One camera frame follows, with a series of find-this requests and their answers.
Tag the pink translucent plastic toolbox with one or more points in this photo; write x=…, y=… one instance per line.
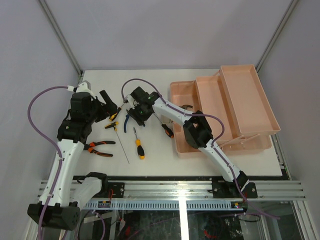
x=236, y=97

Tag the blue handle cutting pliers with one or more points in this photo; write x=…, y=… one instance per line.
x=127, y=117

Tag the aluminium corner post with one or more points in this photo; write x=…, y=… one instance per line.
x=275, y=36
x=59, y=35

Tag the claw hammer black handle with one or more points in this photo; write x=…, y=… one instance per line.
x=186, y=106

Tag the black orange tip screwdriver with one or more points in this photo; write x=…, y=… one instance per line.
x=167, y=130

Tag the right aluminium corner post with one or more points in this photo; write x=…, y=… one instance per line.
x=275, y=36

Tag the orange black handle pliers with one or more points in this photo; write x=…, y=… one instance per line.
x=95, y=146

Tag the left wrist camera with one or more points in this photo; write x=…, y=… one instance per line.
x=84, y=86

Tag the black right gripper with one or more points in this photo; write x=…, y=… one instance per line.
x=133, y=112

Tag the left aluminium corner post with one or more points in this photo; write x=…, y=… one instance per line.
x=59, y=35

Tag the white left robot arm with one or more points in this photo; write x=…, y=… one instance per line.
x=57, y=207

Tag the long thin shaft screwdriver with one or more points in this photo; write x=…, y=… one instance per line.
x=114, y=126

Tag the slotted grey cable duct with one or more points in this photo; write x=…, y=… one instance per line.
x=158, y=205

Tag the aluminium front rail frame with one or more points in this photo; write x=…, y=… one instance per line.
x=257, y=190

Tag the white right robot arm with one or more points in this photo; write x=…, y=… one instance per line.
x=197, y=133

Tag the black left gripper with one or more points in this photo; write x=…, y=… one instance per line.
x=109, y=107

